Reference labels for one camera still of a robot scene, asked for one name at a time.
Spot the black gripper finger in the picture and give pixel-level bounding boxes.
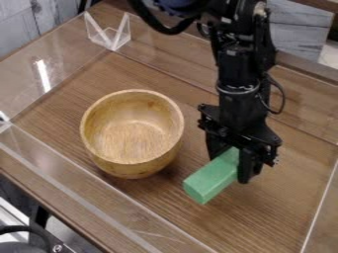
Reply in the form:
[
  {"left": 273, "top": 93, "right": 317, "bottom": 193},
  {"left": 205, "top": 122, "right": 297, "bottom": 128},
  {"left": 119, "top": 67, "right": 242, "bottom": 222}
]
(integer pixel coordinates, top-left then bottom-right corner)
[
  {"left": 238, "top": 146, "right": 264, "bottom": 184},
  {"left": 206, "top": 132, "right": 232, "bottom": 159}
]

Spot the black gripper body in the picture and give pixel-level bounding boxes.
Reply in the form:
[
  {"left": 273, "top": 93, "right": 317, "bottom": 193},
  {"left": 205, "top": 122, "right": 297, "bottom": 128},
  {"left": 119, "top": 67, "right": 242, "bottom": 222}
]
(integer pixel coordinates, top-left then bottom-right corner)
[{"left": 198, "top": 86, "right": 282, "bottom": 166}]

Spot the green rectangular block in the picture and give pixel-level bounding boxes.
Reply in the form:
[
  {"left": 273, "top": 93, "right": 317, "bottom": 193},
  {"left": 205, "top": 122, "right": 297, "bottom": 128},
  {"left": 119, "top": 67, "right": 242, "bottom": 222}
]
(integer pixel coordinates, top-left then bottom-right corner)
[{"left": 182, "top": 147, "right": 240, "bottom": 205}]

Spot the brown wooden bowl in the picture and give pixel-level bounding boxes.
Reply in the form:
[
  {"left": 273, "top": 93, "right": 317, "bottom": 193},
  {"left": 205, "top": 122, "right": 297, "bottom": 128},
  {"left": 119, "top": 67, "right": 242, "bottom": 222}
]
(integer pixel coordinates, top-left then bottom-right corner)
[{"left": 79, "top": 89, "right": 185, "bottom": 179}]

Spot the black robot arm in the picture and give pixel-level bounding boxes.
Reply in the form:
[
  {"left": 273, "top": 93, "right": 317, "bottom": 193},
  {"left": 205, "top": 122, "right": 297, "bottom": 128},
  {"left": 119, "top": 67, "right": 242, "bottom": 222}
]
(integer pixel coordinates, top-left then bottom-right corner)
[{"left": 127, "top": 0, "right": 282, "bottom": 184}]

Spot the black metal table leg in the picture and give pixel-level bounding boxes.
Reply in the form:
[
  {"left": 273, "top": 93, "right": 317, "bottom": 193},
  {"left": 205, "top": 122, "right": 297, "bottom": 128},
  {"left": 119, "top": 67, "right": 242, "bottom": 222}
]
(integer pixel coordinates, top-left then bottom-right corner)
[{"left": 30, "top": 206, "right": 71, "bottom": 253}]

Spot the clear acrylic tray wall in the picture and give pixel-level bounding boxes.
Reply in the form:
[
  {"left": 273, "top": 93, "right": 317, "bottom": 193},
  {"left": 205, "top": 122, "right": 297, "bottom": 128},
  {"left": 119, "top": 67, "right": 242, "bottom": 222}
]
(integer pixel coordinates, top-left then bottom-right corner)
[{"left": 0, "top": 121, "right": 217, "bottom": 253}]

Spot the clear acrylic corner bracket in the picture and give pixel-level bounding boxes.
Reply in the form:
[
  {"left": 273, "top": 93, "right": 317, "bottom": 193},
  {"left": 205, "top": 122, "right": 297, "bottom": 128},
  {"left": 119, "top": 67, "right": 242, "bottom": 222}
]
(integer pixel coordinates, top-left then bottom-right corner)
[{"left": 83, "top": 12, "right": 131, "bottom": 51}]

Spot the black cable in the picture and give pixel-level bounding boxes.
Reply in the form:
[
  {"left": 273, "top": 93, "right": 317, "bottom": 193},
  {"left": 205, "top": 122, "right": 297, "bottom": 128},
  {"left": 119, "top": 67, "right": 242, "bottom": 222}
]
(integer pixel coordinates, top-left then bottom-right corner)
[{"left": 0, "top": 224, "right": 53, "bottom": 253}]

